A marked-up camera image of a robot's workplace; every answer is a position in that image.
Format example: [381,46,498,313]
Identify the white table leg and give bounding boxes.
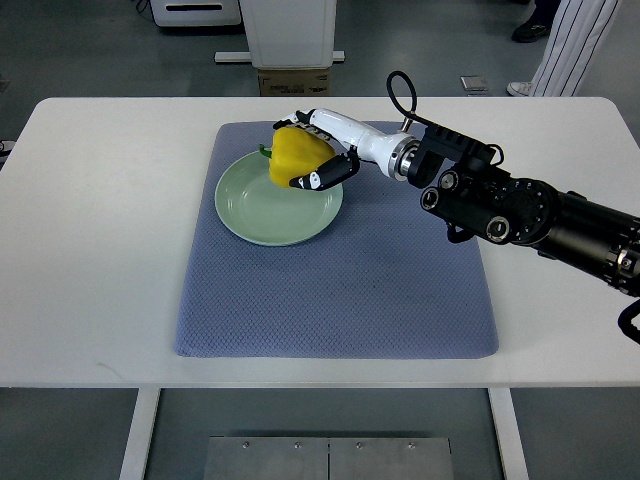
[119,387,160,480]
[488,387,530,480]

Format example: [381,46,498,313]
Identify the white sneaker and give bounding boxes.
[506,82,533,97]

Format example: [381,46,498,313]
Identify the striped white trousers leg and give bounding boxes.
[529,0,623,97]

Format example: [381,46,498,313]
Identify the white machine with slot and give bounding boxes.
[149,0,242,28]

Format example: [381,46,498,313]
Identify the light green plate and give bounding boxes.
[215,151,343,246]

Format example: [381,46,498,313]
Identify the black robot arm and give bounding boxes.
[394,109,639,298]

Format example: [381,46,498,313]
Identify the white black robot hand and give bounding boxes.
[274,109,418,191]

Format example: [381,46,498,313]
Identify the metal base plate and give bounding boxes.
[204,436,454,479]

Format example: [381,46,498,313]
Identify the blue quilted mat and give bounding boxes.
[174,122,499,359]

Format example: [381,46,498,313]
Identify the grey floor socket plate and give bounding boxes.
[460,75,489,93]

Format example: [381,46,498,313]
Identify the cardboard box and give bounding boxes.
[258,69,331,97]

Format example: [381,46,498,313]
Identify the white left table leg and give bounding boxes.
[119,387,160,480]

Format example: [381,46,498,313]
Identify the black shoe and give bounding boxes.
[511,21,550,43]

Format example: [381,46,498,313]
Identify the yellow bell pepper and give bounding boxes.
[259,126,336,188]

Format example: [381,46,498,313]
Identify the white pedestal stand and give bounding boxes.
[214,0,345,70]

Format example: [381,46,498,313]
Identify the white right table leg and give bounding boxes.
[488,387,530,480]

